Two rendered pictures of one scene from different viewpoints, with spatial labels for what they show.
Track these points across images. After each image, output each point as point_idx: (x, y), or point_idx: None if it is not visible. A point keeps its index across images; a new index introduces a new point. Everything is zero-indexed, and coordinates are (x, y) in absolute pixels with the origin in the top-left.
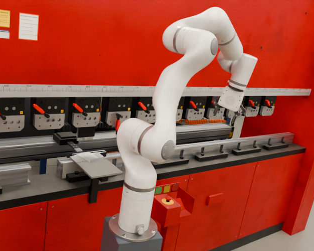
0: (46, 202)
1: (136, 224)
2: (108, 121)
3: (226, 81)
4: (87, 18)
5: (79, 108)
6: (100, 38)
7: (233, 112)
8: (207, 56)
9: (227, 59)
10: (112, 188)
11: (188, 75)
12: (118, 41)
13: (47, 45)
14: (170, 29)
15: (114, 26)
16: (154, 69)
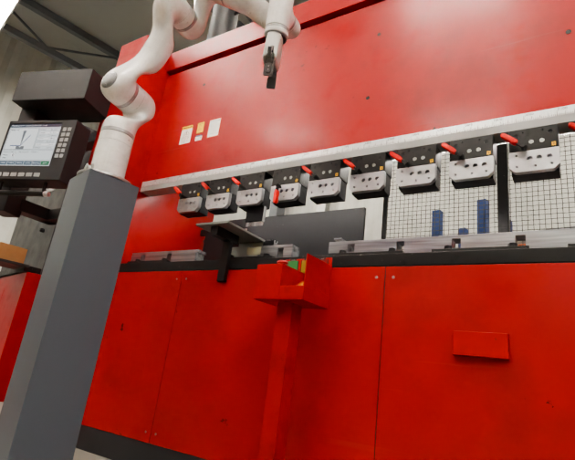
0: (182, 271)
1: (90, 164)
2: (270, 196)
3: (479, 110)
4: (256, 105)
5: (235, 181)
6: (266, 117)
7: (527, 161)
8: (156, 2)
9: (245, 14)
10: (248, 269)
11: (155, 29)
12: (285, 114)
13: (224, 136)
14: None
15: (281, 102)
16: (329, 129)
